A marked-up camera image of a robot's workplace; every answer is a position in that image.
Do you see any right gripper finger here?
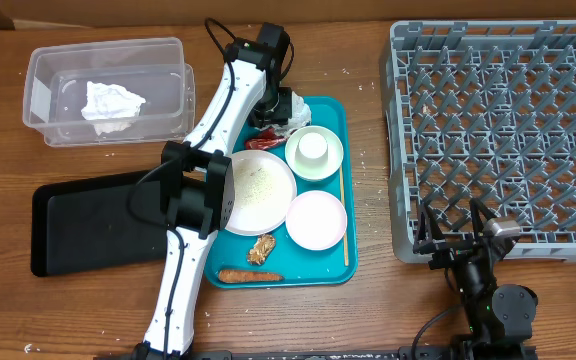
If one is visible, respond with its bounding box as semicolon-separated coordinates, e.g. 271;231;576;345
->
415;203;443;245
469;198;496;237

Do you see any silver foil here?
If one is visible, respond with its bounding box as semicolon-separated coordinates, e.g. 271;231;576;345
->
274;92;312;139

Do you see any red snack wrapper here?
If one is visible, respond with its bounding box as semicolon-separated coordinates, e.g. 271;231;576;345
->
244;128;288;150

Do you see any white cup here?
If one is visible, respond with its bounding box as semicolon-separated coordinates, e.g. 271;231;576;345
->
298;132;328;161

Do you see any pale green bowl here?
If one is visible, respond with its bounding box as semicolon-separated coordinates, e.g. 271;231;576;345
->
284;125;344;182

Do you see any white napkin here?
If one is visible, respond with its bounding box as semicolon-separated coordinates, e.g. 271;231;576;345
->
81;81;146;136

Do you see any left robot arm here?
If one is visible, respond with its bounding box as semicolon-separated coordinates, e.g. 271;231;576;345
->
126;23;294;359

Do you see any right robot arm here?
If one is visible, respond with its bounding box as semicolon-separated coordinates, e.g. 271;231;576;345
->
399;199;538;360

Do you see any grey dishwasher rack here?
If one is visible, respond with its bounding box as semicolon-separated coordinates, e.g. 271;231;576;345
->
379;20;576;263

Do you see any large white plate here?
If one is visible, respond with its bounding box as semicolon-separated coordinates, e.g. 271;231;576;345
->
226;150;297;236

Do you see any wooden chopstick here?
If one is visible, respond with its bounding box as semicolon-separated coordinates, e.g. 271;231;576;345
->
339;164;349;267

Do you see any teal serving tray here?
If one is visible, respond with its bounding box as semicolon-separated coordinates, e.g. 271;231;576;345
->
202;95;359;290

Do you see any golden fried food piece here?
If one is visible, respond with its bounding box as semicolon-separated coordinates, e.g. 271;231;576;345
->
247;234;276;266

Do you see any brown fried stick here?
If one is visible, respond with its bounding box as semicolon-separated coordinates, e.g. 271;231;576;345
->
218;269;283;284

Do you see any clear plastic bin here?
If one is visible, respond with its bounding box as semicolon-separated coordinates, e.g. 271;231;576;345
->
22;37;195;147

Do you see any black tray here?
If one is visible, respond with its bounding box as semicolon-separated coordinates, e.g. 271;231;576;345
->
30;171;166;277

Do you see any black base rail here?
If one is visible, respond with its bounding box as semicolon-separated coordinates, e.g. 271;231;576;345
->
93;346;539;360

